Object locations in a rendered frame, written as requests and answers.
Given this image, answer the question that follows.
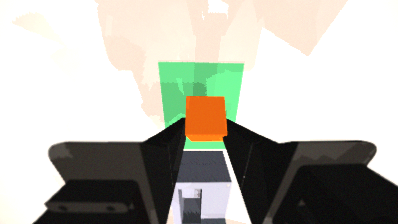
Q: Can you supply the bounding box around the orange l-shaped part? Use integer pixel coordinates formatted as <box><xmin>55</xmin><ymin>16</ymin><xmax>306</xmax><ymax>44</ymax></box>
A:
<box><xmin>185</xmin><ymin>96</ymin><xmax>227</xmax><ymax>142</ymax></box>

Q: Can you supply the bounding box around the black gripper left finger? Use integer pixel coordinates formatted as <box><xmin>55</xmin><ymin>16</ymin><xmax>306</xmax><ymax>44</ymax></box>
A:
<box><xmin>47</xmin><ymin>118</ymin><xmax>186</xmax><ymax>224</ymax></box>

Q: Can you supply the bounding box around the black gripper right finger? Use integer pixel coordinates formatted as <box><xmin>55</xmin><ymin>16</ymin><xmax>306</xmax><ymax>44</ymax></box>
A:
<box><xmin>222</xmin><ymin>118</ymin><xmax>377</xmax><ymax>224</ymax></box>

